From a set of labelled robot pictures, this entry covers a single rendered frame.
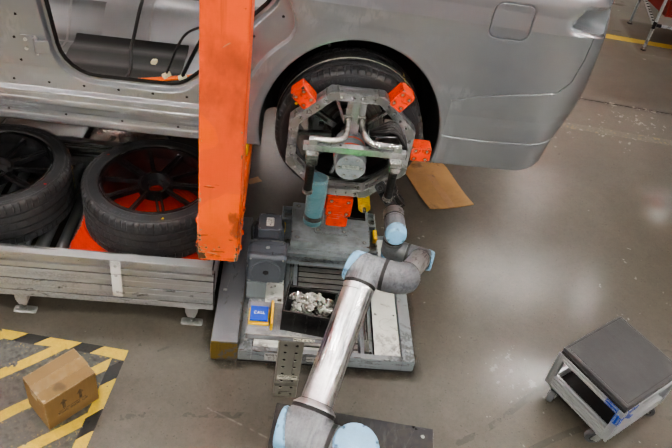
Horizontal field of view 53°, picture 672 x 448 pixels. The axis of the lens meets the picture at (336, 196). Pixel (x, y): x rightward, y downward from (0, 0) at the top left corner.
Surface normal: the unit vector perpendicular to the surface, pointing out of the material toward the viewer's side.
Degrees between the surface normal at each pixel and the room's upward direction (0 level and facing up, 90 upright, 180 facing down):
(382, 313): 0
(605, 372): 0
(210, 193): 90
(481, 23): 90
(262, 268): 90
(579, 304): 0
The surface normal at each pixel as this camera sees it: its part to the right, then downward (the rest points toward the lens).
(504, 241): 0.13, -0.77
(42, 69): 0.00, 0.65
